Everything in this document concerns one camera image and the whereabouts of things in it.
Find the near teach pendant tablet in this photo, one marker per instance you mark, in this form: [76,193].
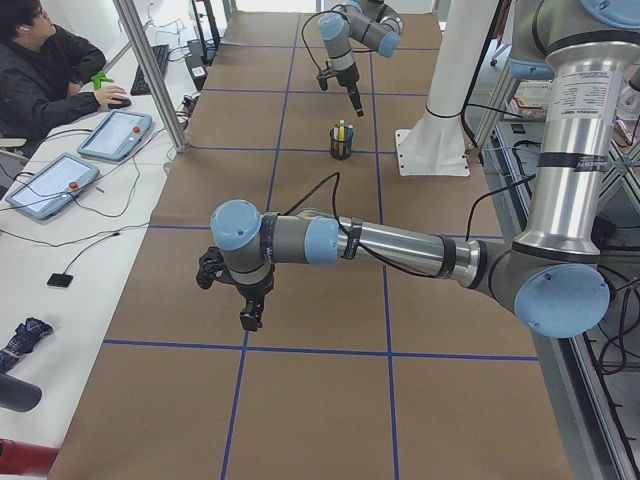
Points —
[53,188]

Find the green plastic clip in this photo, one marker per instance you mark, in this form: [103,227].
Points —
[99,79]

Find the seated person black jacket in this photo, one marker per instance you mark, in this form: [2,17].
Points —
[43,70]

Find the black computer mouse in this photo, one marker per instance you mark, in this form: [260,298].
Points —
[120,103]

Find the white camera stand base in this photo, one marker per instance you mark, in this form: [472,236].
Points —
[435,146]

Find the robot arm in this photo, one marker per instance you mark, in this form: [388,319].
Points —
[373,24]
[548,275]

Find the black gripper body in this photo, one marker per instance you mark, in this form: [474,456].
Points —
[351,83]
[254,290]

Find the far teach pendant tablet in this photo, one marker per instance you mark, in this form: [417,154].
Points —
[116,136]

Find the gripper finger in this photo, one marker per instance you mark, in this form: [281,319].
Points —
[358,106]
[257,312]
[246,319]
[352,98]

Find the teach pendant tablet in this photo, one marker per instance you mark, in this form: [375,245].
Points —
[116,136]
[53,188]

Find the small black square pad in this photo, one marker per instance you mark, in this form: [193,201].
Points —
[60,280]

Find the black mesh pen cup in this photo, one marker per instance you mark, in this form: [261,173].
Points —
[333,152]

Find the aluminium frame post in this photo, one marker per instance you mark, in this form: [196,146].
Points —
[138,40]

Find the folded blue umbrella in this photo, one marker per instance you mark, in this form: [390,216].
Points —
[27,335]

